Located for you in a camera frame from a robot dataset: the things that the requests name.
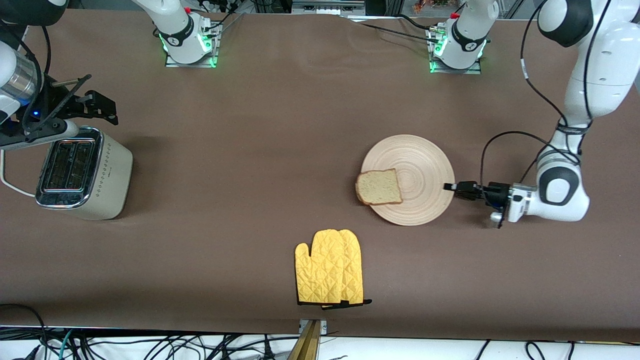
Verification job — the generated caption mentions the round light wooden plate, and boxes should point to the round light wooden plate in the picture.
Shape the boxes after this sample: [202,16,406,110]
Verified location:
[361,134,456,227]

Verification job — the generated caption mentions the slice of bread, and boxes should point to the slice of bread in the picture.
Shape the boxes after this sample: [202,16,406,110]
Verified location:
[355,168,404,206]

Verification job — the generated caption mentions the cream and chrome toaster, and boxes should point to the cream and chrome toaster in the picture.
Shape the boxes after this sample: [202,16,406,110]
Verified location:
[35,126,134,221]

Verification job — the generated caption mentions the yellow quilted oven mitt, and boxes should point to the yellow quilted oven mitt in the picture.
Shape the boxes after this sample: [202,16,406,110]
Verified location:
[294,229,373,307]

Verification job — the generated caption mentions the wooden bar at table edge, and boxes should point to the wooden bar at table edge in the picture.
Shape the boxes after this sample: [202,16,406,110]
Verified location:
[286,320,322,360]

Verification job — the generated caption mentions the black cable along right arm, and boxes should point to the black cable along right arm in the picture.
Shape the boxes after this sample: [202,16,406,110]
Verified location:
[12,24,52,76]

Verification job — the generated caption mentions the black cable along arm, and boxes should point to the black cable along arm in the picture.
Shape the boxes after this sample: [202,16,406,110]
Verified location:
[479,0,593,201]
[12,24,52,76]

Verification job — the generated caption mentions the white toaster power cable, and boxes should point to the white toaster power cable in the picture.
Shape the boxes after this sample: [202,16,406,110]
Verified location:
[0,149,37,197]

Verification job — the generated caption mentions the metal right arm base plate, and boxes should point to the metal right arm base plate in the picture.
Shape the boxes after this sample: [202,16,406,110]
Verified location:
[164,20,221,69]

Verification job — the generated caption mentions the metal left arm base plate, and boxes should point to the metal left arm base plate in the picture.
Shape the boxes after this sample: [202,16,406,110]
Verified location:
[427,25,483,75]

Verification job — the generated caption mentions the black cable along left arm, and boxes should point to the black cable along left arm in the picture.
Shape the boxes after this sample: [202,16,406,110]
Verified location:
[479,0,593,201]

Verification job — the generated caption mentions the black cable at arm base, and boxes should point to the black cable at arm base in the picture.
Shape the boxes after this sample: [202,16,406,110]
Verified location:
[350,14,443,43]

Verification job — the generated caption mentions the small metal table bracket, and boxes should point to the small metal table bracket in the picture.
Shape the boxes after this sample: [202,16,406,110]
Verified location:
[298,318,328,334]

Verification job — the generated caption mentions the teal cable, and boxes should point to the teal cable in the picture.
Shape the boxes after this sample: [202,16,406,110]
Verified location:
[57,329,74,360]

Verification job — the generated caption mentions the black floor cable bundle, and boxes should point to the black floor cable bundle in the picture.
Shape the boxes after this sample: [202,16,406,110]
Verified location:
[0,302,301,360]

